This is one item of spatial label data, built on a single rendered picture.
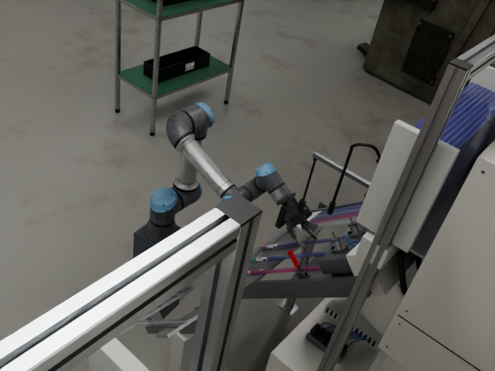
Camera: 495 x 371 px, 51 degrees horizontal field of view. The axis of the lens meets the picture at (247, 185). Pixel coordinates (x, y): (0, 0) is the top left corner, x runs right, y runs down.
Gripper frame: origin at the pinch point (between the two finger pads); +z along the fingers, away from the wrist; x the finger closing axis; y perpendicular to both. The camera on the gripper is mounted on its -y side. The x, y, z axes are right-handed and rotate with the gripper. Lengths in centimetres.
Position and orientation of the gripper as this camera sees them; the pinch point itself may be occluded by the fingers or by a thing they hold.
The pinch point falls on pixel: (308, 242)
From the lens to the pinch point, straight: 208.0
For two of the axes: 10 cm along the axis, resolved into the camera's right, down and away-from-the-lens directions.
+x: 6.4, -3.9, 6.6
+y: 5.4, -3.9, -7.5
